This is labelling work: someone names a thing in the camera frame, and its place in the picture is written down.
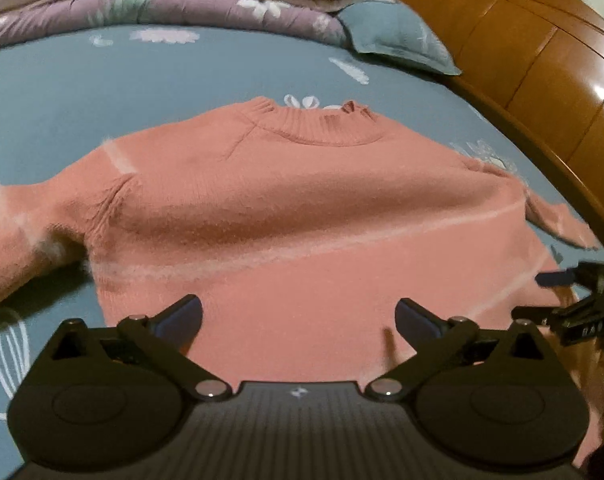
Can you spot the pink knit sweater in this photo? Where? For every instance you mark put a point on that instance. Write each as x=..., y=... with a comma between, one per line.
x=307, y=210

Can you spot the blue printed pillow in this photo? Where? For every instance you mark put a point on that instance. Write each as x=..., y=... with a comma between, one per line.
x=396, y=35

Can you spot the wooden bed headboard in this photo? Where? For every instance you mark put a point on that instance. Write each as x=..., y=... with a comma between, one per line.
x=531, y=60

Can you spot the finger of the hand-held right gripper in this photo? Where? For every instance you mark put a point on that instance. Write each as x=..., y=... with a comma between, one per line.
x=534, y=314
x=556, y=277

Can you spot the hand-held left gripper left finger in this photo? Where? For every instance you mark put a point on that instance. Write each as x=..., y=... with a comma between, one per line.
x=179, y=324

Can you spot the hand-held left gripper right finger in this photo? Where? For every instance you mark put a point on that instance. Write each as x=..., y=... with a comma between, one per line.
x=417, y=326

